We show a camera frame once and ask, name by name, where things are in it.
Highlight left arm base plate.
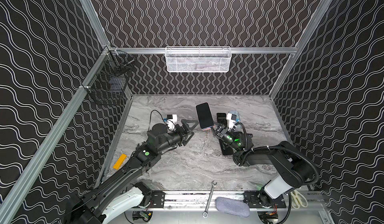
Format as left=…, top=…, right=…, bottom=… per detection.
left=136, top=191, right=166, bottom=209

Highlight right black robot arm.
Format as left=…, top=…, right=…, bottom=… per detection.
left=211, top=124, right=320, bottom=206

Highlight yellow block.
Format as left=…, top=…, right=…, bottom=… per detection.
left=113, top=154, right=127, bottom=170

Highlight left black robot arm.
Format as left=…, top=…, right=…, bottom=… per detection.
left=61, top=119, right=199, bottom=224

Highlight black phone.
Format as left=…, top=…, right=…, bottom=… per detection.
left=219, top=140, right=234, bottom=156
left=196, top=102, right=214, bottom=130

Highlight grey cloth pad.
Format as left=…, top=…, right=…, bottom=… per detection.
left=216, top=197, right=250, bottom=218

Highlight pale blue phone case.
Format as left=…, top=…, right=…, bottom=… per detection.
left=229, top=111, right=240, bottom=122

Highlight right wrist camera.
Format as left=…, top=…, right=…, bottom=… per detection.
left=227, top=112, right=240, bottom=130

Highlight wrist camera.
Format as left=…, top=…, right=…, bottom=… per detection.
left=165, top=114, right=178, bottom=131
left=227, top=112, right=240, bottom=130

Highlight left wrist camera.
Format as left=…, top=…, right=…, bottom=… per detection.
left=165, top=114, right=178, bottom=131

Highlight silver wrench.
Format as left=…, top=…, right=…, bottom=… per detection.
left=202, top=181, right=217, bottom=219

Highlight white wire basket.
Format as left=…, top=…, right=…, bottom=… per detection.
left=165, top=46, right=232, bottom=73

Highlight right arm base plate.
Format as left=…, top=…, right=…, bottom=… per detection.
left=243, top=191, right=287, bottom=209

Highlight black wire basket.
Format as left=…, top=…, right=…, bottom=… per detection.
left=85, top=49, right=136, bottom=107

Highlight white scissors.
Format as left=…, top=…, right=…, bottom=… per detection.
left=291, top=190, right=309, bottom=209

